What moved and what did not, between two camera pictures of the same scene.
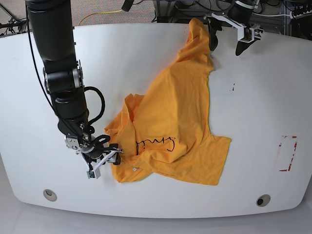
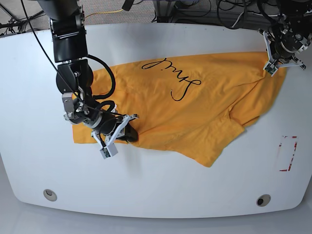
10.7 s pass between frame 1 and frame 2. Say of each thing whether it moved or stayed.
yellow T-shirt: moved
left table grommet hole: stayed
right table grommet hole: stayed
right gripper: moved
